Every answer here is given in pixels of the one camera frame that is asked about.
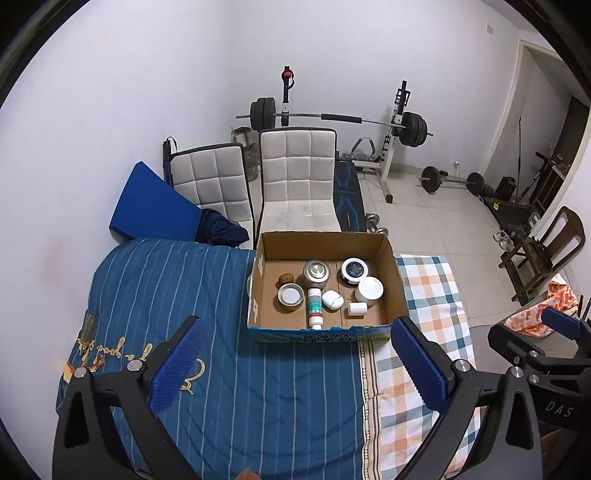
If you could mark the blue foam cushion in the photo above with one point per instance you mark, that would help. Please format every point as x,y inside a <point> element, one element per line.
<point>149,208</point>

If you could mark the white green squeeze bottle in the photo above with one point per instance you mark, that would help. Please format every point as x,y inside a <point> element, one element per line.
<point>314,309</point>

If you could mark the plaid checked blanket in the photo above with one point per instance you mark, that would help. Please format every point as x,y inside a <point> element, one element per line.
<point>400,382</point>

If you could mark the barbell on rack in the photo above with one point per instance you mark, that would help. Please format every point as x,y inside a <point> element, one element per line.
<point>412,130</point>

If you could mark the white padded chair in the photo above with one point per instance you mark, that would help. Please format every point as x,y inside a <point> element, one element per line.
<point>213,176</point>
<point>298,179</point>

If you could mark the open cardboard box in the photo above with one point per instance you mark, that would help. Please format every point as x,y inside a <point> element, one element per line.
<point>287,251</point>

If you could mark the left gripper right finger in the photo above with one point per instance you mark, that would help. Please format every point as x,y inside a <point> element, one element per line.
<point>428,365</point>

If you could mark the white earbud case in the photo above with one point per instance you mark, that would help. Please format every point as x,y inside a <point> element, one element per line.
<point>332,300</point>

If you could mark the brown walnut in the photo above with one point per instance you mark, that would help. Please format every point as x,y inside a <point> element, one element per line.
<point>285,279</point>

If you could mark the silver round tin lid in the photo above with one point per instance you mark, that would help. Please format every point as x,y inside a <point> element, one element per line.
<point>290,295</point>

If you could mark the silver metal tin can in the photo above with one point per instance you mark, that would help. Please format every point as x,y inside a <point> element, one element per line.
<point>316,274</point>

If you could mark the white round cream jar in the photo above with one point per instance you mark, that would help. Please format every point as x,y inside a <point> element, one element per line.
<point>369,290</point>

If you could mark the orange patterned cloth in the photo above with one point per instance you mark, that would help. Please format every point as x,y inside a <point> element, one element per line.
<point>560,296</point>

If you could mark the round white black jar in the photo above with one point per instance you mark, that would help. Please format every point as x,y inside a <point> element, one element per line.
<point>353,270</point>

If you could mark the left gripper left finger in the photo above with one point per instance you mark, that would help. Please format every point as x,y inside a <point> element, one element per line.
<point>171,363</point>

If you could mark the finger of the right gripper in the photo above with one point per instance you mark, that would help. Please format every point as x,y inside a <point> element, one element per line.
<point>562,323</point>

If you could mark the right white padded chair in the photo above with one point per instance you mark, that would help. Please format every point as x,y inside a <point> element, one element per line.
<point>298,179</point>

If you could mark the blue striped bed sheet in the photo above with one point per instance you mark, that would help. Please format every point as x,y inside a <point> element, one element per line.
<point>282,410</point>

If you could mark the dark wooden chair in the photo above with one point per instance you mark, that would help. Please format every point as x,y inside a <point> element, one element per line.
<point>533,260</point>

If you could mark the small barbell on floor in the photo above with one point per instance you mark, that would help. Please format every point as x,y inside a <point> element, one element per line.
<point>432,179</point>

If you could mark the left white padded chair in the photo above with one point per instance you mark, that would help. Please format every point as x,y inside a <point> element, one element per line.
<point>213,176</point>

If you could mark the white squat rack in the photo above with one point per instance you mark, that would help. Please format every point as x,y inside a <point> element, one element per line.
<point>380,169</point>

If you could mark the chrome dumbbell on floor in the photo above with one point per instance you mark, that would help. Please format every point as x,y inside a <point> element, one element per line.
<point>373,224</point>

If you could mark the dark blue clothing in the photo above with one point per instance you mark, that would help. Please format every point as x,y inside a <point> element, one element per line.
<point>216,230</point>

